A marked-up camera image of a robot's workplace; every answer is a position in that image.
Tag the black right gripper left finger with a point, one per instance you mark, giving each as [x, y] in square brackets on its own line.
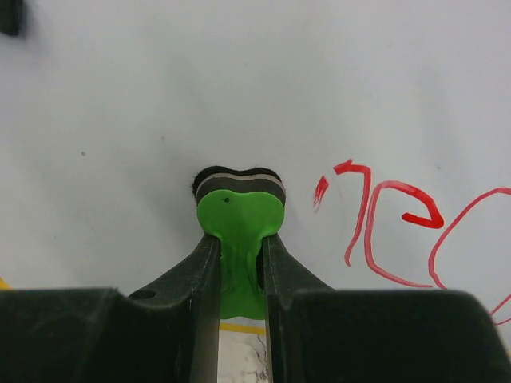
[167, 331]

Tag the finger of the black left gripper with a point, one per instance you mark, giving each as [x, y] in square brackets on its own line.
[11, 17]

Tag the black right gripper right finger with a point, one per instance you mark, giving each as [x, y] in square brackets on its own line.
[318, 334]

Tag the green whiteboard eraser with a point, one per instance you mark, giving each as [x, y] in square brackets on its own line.
[240, 208]

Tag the yellow framed whiteboard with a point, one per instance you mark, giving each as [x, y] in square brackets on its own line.
[388, 121]

